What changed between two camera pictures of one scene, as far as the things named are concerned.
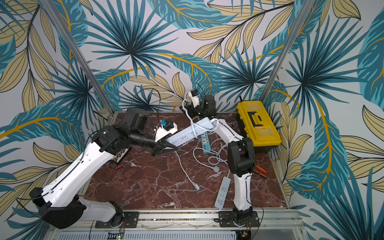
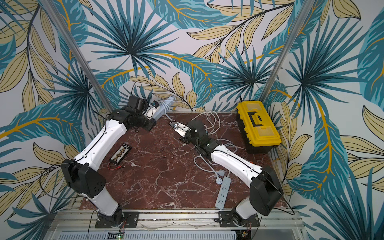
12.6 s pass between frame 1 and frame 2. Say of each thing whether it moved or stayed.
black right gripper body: moved
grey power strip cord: moved
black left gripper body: moved
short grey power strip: stayed
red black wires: stayed
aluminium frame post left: stayed
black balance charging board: stayed
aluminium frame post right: stayed
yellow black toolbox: stayed
